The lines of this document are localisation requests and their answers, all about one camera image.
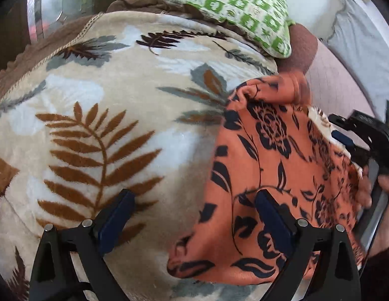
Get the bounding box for orange black floral garment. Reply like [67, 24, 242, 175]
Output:
[167, 71, 359, 285]

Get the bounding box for person's right hand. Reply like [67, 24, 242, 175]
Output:
[356, 165, 389, 258]

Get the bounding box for pink cylindrical bolster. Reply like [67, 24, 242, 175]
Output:
[277, 24, 376, 151]

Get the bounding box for grey pillow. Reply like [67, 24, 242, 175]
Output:
[326, 0, 389, 120]

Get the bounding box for beige leaf pattern blanket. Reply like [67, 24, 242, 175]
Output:
[0, 10, 365, 301]

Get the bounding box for green white patterned pillow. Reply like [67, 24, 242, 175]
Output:
[164, 0, 293, 58]

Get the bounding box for wooden glass panel cabinet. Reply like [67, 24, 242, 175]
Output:
[0, 0, 115, 71]

